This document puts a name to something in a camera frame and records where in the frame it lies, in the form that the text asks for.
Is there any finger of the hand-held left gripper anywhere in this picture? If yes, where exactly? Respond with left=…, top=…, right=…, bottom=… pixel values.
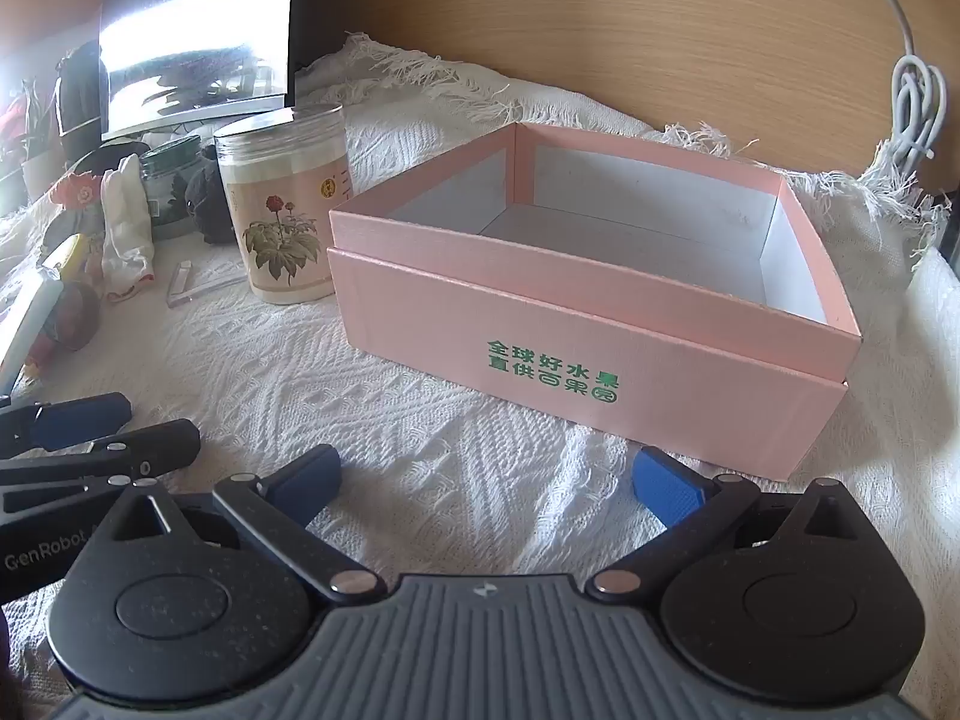
left=0, top=392, right=134, bottom=460
left=0, top=420, right=202, bottom=520

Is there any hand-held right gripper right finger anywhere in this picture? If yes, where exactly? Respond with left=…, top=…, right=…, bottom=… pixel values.
left=587, top=446, right=854, bottom=604

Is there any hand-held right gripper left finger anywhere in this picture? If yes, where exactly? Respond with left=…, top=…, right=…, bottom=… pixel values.
left=111, top=444, right=385, bottom=607

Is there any white glove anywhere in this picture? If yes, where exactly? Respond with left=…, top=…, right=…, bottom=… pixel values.
left=100, top=154, right=158, bottom=302

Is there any pink cardboard box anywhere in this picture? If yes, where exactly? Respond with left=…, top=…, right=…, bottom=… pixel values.
left=328, top=122, right=863, bottom=482

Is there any coral knit flower piece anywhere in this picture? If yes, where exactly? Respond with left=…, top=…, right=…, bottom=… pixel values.
left=49, top=169, right=106, bottom=215

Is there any white woven blanket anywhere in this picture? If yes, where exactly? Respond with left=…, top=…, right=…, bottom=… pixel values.
left=0, top=31, right=960, bottom=720

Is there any dark red round pouch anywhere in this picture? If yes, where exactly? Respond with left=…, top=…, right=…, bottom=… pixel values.
left=41, top=281, right=102, bottom=353

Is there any clear plastic clip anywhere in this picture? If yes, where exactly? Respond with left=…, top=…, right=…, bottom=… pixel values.
left=166, top=261, right=245, bottom=308

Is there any clear jar with flower label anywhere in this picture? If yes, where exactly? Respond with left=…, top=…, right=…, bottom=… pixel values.
left=214, top=103, right=347, bottom=306

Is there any black monitor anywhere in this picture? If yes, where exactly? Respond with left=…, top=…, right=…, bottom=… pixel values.
left=97, top=0, right=297, bottom=143

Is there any wooden panel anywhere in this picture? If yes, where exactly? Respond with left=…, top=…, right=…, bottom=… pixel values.
left=289, top=0, right=960, bottom=188

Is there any white cable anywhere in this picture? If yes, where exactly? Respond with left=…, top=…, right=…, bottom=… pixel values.
left=855, top=0, right=950, bottom=173

